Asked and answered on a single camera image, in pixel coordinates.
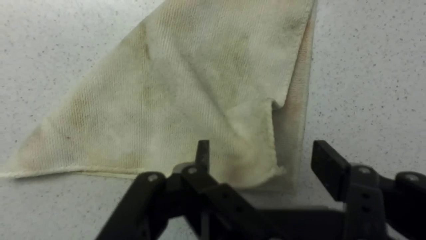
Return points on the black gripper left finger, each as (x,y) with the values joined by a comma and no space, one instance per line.
(150,209)

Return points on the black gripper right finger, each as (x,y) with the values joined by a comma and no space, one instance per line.
(376,201)

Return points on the stained beige cloth towel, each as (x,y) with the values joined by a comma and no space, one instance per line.
(177,98)

